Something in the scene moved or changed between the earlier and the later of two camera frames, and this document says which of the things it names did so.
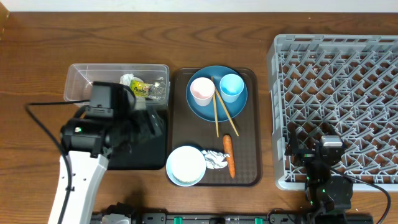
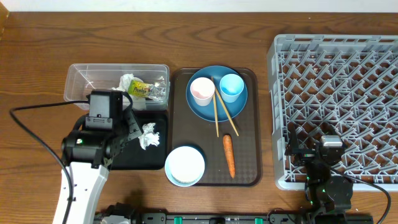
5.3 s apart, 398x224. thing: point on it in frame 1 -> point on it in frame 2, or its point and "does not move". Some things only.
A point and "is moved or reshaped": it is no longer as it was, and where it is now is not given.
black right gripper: x=305 y=155 does not move
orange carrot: x=227 y=145 does not move
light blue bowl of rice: x=186 y=166 does not move
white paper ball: x=214 y=160 is moved or reshaped
